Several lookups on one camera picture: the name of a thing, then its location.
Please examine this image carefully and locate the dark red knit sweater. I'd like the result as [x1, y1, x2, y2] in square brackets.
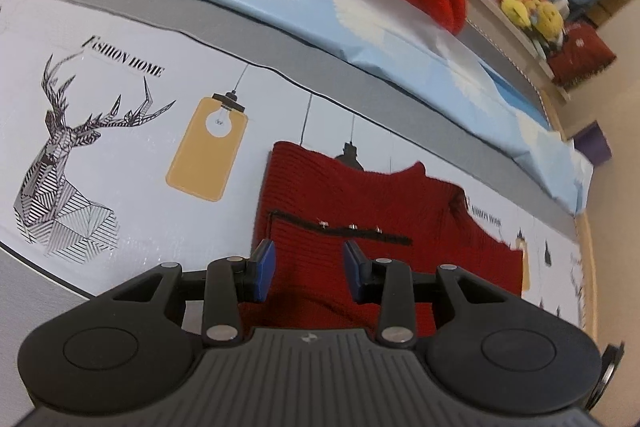
[237, 141, 524, 339]

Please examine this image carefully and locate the grey printed bed sheet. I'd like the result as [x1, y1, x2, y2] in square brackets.
[0, 0, 591, 358]

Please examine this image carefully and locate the dark red bag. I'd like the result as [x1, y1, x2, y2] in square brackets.
[547, 19, 616, 88]

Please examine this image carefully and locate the yellow duck plush toy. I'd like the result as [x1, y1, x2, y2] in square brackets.
[501, 0, 546, 28]

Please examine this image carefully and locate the light blue sheet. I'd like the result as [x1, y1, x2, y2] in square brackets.
[2, 0, 594, 216]

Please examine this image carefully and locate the yellow bear plush toy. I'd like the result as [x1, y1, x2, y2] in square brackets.
[531, 0, 565, 44]

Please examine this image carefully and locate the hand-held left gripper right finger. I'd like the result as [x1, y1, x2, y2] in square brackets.
[341, 241, 474, 344]

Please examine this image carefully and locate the purple box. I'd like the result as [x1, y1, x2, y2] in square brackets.
[572, 119, 614, 166]

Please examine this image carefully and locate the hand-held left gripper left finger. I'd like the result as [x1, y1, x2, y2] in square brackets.
[112, 239, 277, 344]

